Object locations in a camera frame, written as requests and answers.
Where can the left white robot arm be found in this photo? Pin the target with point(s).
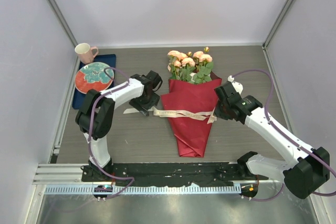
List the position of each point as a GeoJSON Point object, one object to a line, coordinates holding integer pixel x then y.
{"type": "Point", "coordinates": [95, 116]}

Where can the perforated metal rail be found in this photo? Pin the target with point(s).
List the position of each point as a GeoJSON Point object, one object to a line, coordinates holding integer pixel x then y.
{"type": "Point", "coordinates": [95, 189]}

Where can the red and teal plate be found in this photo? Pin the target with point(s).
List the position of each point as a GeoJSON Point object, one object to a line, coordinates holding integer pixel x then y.
{"type": "Point", "coordinates": [96, 75]}

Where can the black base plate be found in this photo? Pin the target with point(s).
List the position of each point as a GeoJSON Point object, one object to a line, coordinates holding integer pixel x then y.
{"type": "Point", "coordinates": [205, 174]}

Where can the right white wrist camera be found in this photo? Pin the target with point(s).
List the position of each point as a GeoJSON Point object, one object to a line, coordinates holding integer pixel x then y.
{"type": "Point", "coordinates": [237, 86]}

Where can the pink fake flower bouquet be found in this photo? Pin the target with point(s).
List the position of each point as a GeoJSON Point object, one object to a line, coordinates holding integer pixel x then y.
{"type": "Point", "coordinates": [194, 68]}

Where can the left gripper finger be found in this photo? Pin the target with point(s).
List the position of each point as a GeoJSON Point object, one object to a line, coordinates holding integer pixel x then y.
{"type": "Point", "coordinates": [138, 107]}
{"type": "Point", "coordinates": [151, 101]}

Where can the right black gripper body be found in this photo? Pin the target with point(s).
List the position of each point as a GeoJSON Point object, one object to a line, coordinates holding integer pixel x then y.
{"type": "Point", "coordinates": [227, 107]}

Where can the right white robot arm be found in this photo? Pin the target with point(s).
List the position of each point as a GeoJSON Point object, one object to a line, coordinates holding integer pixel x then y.
{"type": "Point", "coordinates": [303, 168]}

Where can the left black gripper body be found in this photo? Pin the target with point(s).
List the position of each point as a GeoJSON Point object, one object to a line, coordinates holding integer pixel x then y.
{"type": "Point", "coordinates": [145, 100]}

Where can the cream ribbon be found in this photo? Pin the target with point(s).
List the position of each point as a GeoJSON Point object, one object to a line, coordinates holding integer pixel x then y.
{"type": "Point", "coordinates": [208, 116]}

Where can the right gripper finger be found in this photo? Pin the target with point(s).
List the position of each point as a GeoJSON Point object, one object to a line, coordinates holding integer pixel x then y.
{"type": "Point", "coordinates": [221, 98]}
{"type": "Point", "coordinates": [220, 114]}

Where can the pink ceramic mug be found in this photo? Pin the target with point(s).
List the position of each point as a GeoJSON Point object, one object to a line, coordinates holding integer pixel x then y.
{"type": "Point", "coordinates": [86, 53]}

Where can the red wrapping paper sheet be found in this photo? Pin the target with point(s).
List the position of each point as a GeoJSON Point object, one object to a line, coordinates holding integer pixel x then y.
{"type": "Point", "coordinates": [191, 134]}

